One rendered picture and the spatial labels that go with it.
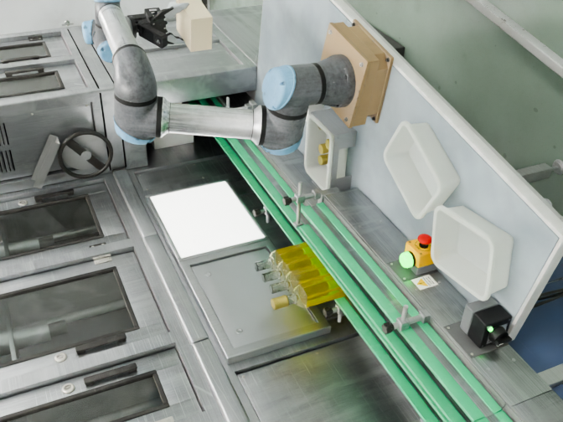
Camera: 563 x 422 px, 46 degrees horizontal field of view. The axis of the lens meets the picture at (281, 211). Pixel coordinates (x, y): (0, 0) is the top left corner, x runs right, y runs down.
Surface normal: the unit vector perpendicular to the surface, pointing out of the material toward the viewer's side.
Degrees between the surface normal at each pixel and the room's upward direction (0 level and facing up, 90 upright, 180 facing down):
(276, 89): 12
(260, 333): 90
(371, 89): 90
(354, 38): 90
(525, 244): 0
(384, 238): 90
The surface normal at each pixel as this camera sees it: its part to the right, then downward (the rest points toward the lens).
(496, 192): -0.91, 0.21
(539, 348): 0.04, -0.81
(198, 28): 0.40, 0.66
